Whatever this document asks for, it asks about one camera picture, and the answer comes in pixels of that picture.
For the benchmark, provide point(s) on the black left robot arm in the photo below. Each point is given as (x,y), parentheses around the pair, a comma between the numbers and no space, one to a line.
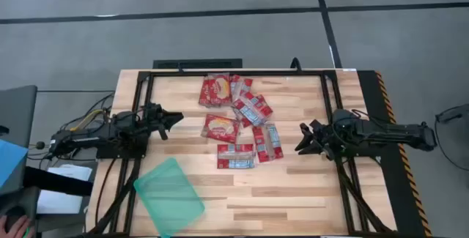
(91,137)

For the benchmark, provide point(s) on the dark grey chair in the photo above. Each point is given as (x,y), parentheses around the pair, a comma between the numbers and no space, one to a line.
(16,110)

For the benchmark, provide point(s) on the black floor vent grille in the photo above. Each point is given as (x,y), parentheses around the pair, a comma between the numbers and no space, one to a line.
(198,63)

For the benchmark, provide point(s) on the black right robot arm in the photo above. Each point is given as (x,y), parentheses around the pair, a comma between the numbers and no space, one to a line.
(395,132)

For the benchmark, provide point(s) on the black round knob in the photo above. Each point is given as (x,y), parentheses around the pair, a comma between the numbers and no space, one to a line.
(40,145)

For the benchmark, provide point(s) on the black bar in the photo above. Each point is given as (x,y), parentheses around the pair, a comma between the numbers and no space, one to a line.
(55,181)

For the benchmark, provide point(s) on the black mat with hazard stripe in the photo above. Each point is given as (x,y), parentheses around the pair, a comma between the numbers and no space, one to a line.
(395,194)

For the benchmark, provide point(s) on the blue folder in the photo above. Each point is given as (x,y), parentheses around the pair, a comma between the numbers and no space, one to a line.
(11,161)

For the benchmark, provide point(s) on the white paper sheet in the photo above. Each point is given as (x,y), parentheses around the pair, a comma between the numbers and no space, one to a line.
(58,203)

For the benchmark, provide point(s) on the black metal table frame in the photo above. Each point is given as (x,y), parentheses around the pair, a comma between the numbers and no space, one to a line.
(238,73)

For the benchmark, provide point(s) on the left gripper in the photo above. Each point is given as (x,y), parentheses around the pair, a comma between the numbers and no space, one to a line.
(154,117)

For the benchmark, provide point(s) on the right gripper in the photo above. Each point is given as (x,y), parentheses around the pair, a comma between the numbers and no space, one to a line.
(322,137)

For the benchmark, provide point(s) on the person's hand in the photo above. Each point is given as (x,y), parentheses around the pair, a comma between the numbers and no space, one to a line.
(16,231)

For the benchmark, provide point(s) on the popcorn bag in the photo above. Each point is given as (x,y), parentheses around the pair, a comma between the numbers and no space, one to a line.
(220,128)
(216,91)
(242,83)
(267,143)
(253,110)
(235,156)

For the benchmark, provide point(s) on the teal plastic basket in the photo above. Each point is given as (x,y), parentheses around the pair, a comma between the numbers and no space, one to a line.
(168,197)

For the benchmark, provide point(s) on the dark grey padded seat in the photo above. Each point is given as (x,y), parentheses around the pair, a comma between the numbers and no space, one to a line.
(22,201)

